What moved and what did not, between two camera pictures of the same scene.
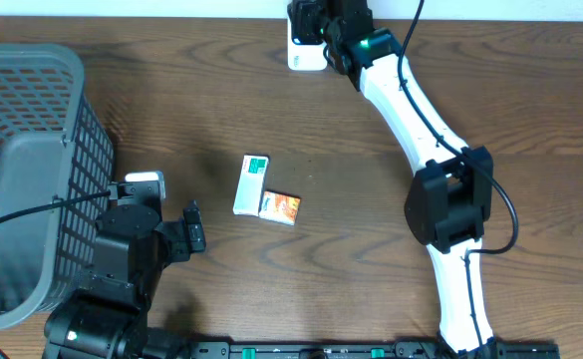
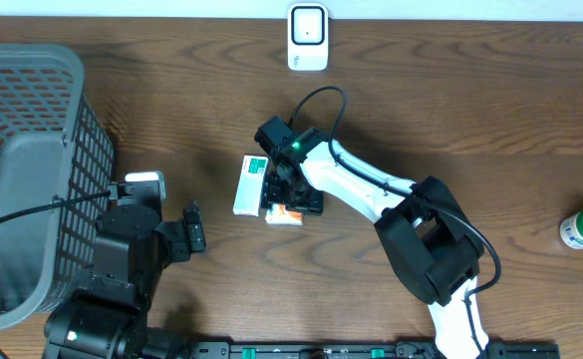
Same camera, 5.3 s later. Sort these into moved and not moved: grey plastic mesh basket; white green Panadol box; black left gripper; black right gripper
Moved: black right gripper
Not moved: black left gripper; white green Panadol box; grey plastic mesh basket
